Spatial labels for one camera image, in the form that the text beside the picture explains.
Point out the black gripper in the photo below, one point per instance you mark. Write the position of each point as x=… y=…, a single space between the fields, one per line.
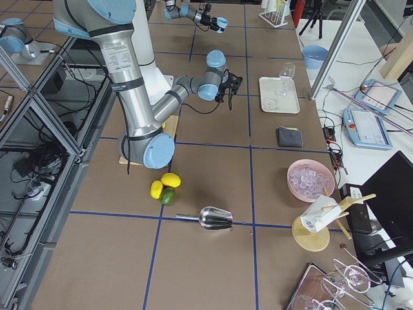
x=203 y=18
x=223 y=87

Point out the light blue plastic cup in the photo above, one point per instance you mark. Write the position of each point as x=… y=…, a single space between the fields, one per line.
x=221 y=24

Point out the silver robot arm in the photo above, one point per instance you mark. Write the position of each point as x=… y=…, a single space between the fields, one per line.
x=199 y=16
x=120 y=28

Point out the pink bowl with ice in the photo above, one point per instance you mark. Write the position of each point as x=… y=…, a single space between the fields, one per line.
x=309 y=179

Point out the steel ice scoop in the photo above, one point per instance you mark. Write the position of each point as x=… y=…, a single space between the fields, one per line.
x=211 y=218

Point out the cream bear tray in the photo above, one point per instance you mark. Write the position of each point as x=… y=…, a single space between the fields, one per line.
x=271 y=103

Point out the clear wine glass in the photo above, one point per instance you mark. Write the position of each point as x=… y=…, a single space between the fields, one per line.
x=285 y=79

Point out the wooden cutting board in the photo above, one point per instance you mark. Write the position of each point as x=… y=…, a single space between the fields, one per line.
x=154 y=151

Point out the grey folded cloth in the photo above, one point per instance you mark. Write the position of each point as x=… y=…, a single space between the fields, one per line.
x=287 y=137

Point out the blue plastic tub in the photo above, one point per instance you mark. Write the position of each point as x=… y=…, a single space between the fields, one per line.
x=314 y=56

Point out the yellow lemon upper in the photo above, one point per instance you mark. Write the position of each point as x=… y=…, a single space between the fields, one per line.
x=171 y=179

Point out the yellow lemon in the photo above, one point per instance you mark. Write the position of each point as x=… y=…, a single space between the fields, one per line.
x=156 y=189
x=171 y=179

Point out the yellow lemon left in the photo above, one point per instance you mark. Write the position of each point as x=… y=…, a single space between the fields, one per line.
x=156 y=189

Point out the green lime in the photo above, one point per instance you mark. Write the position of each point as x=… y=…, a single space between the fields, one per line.
x=168 y=196

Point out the blue teach pendant near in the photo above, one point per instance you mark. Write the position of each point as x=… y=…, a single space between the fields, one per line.
x=365 y=129

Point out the blue teach pendant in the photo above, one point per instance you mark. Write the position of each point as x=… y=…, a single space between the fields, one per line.
x=365 y=129
x=378 y=96

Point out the blue teach pendant far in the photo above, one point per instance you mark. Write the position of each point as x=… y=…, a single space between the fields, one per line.
x=378 y=96

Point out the wooden paper towel stand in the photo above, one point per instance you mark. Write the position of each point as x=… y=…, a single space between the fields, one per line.
x=310 y=230

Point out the black laptop monitor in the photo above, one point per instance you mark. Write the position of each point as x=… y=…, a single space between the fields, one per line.
x=392 y=207

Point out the upside-down wine glasses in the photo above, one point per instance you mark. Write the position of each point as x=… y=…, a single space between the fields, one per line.
x=345 y=287

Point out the white wire rack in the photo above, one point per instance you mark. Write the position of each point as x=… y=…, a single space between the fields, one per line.
x=275 y=12

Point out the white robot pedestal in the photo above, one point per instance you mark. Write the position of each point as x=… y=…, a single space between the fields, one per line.
x=156 y=83

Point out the black camera tripod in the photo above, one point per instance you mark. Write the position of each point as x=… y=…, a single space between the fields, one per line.
x=317 y=16

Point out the aluminium frame post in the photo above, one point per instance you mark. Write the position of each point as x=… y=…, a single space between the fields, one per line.
x=343 y=31

